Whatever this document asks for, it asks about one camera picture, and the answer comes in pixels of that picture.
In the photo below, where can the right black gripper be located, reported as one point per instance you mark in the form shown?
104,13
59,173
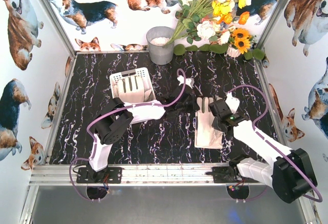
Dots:
218,121

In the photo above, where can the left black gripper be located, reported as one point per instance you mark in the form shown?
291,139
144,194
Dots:
186,98

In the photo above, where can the white glove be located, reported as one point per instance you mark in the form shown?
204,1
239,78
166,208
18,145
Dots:
205,135
131,89

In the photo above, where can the white plastic storage basket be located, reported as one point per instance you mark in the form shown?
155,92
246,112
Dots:
142,72

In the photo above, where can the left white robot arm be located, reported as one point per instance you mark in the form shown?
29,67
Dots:
111,122

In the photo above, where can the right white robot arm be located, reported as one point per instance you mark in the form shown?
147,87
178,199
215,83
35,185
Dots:
288,172

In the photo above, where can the grey metal bucket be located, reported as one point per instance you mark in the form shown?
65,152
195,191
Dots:
160,44

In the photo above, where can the white ribbed flower pot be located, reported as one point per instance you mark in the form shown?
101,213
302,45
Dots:
232,52

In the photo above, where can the artificial flower bouquet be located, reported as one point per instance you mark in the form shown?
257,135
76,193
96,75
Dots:
213,25

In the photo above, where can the right black base bracket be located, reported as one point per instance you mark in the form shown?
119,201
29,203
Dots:
221,175

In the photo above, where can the black base bracket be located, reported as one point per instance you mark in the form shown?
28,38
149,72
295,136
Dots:
110,175
221,175

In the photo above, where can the aluminium front rail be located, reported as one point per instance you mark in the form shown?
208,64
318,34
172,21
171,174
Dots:
132,175

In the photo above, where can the left black base bracket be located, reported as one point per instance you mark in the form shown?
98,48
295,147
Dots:
110,175

